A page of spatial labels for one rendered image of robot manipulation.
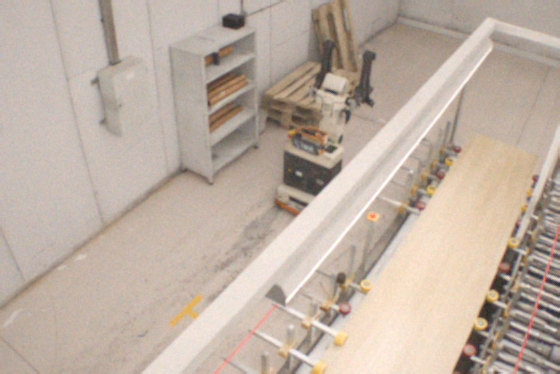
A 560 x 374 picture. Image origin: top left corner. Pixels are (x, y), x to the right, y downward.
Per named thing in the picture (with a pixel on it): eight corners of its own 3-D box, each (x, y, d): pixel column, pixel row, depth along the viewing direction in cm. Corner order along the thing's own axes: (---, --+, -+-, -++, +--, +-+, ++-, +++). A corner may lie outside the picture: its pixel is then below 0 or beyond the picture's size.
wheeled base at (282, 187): (325, 229, 502) (327, 210, 487) (272, 205, 530) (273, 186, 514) (357, 194, 546) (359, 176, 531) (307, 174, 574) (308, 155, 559)
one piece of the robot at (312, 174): (326, 213, 501) (333, 142, 449) (280, 193, 524) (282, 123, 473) (343, 195, 523) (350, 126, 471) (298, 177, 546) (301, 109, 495)
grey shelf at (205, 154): (181, 171, 580) (167, 46, 484) (230, 136, 639) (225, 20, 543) (211, 185, 561) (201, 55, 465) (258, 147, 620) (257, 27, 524)
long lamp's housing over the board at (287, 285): (252, 290, 149) (251, 272, 144) (473, 45, 307) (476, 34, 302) (285, 308, 144) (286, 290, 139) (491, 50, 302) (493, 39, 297)
